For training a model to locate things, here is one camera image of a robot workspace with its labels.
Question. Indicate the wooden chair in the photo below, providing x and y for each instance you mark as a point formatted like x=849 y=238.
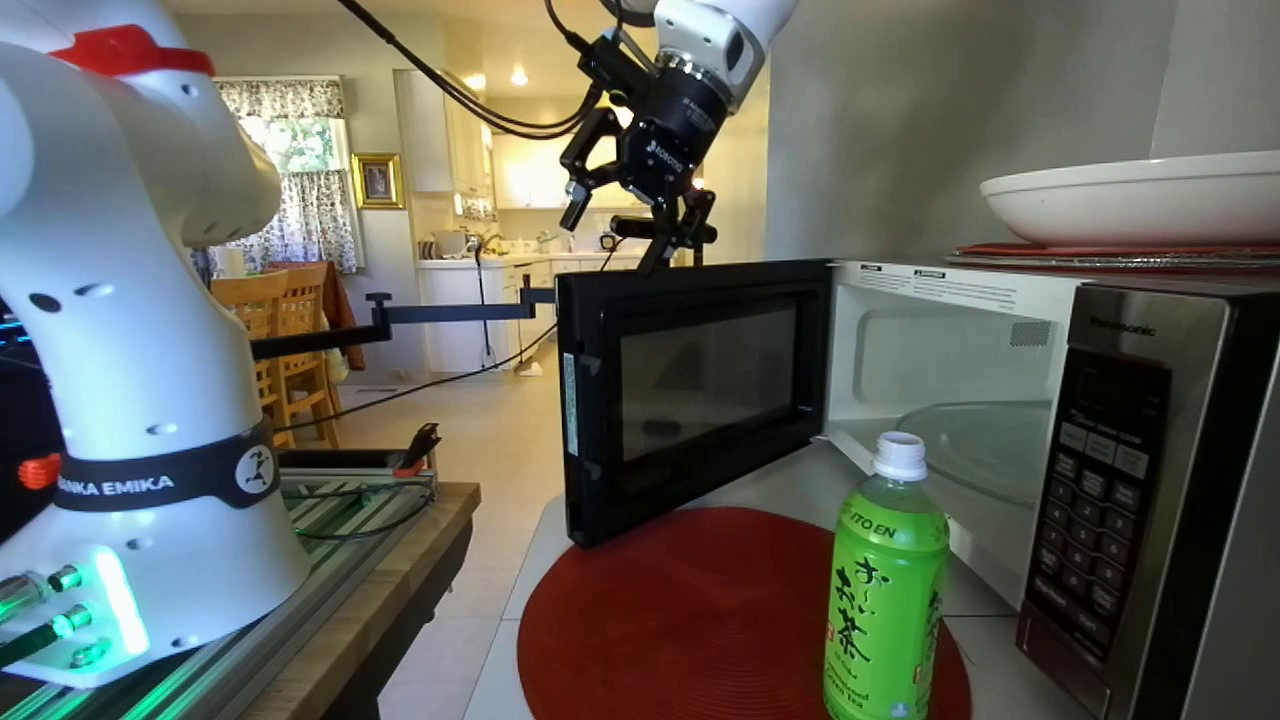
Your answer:
x=286 y=335

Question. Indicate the black stereo camera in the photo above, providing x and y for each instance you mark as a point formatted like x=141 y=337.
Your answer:
x=634 y=228

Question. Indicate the black clamp red tip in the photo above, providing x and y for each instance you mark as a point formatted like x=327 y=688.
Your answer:
x=417 y=449

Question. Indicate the stainless steel microwave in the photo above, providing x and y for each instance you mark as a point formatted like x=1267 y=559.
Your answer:
x=1162 y=507

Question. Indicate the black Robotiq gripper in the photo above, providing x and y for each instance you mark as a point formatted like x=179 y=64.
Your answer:
x=665 y=127

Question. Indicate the gold framed picture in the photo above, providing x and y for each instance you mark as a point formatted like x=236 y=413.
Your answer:
x=377 y=180

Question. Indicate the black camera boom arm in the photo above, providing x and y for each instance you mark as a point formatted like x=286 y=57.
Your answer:
x=441 y=313

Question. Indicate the white kitchen counter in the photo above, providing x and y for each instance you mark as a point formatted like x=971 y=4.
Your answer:
x=463 y=320

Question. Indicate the red round placemat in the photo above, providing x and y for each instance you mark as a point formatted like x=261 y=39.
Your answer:
x=681 y=627

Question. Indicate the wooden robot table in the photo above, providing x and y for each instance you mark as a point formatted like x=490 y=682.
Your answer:
x=386 y=561

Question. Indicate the white wall cabinets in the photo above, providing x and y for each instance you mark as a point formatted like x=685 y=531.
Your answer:
x=526 y=173

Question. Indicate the tall white kitchen cabinet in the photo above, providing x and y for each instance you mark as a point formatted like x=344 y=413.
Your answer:
x=426 y=133

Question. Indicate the white shallow bowl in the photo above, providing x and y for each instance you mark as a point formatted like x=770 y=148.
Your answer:
x=1173 y=202

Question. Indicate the green tea bottle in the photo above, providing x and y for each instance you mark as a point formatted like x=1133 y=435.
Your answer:
x=884 y=587

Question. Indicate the patterned window curtain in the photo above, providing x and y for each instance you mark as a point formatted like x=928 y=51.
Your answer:
x=322 y=187

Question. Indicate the black box beside robot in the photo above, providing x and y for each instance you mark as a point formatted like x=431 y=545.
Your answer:
x=27 y=442

